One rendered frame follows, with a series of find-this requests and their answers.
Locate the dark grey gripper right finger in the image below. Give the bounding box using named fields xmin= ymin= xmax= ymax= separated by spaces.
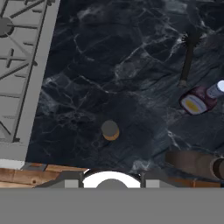
xmin=140 ymin=171 xmax=179 ymax=189

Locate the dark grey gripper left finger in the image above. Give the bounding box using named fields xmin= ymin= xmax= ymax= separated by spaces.
xmin=34 ymin=171 xmax=85 ymax=189

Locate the white round object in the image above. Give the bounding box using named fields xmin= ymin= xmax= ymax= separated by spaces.
xmin=81 ymin=171 xmax=142 ymax=189

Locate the brown wooden cylinder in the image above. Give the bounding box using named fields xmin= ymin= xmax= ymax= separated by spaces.
xmin=164 ymin=150 xmax=224 ymax=181

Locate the wooden cupboard front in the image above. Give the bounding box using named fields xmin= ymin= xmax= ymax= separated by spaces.
xmin=0 ymin=163 xmax=224 ymax=189

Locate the small orange shaker grey lid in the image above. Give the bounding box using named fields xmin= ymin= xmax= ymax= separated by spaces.
xmin=101 ymin=119 xmax=121 ymax=142

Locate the maroon bottle with white cap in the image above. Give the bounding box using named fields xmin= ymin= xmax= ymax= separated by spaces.
xmin=178 ymin=80 xmax=224 ymax=116

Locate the grey hob with grates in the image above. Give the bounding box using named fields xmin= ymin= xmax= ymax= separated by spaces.
xmin=0 ymin=0 xmax=61 ymax=171

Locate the dark brush with brown handle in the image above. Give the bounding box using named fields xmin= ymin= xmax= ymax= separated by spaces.
xmin=178 ymin=24 xmax=203 ymax=89

